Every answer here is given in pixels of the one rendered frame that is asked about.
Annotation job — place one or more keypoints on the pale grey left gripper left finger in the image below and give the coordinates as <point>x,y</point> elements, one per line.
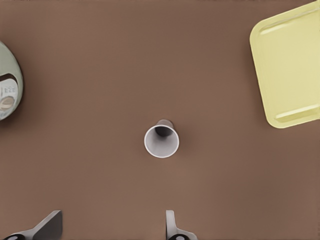
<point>47,226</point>

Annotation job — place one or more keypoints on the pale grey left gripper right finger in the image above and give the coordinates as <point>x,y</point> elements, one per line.
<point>172,226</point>

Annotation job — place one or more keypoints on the white IKEA cup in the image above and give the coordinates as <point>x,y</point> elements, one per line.
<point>161,142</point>

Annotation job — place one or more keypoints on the pale yellow tray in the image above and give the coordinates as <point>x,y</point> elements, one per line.
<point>287,70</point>

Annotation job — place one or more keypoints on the grey printed packet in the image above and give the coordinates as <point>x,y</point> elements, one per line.
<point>7,96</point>

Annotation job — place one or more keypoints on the pale green bowl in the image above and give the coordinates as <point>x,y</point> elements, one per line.
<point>10,65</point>

